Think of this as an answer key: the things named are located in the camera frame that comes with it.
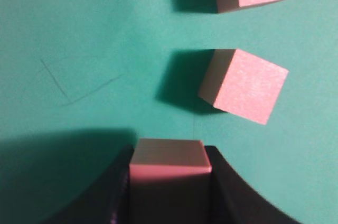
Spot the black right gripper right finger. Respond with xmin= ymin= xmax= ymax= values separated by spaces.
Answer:
xmin=205 ymin=146 xmax=299 ymax=224

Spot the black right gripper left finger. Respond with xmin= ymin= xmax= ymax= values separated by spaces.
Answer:
xmin=50 ymin=144 xmax=134 ymax=223

